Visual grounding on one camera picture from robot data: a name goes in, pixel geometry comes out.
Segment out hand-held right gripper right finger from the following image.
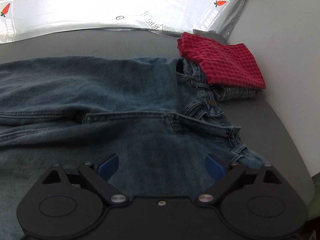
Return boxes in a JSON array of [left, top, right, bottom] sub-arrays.
[[196, 153, 290, 207]]

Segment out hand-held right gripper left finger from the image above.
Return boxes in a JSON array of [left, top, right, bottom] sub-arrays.
[[35, 154, 130, 207]]

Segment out blue denim jeans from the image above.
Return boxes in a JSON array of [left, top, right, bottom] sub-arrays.
[[0, 56, 272, 240]]

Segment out grey plaid folded cloth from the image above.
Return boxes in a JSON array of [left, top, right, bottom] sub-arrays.
[[211, 84, 263, 102]]

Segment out red checked folded cloth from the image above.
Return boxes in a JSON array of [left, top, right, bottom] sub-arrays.
[[177, 32, 266, 90]]

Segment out white printed sheet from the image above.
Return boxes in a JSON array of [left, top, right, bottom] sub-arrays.
[[0, 0, 255, 46]]

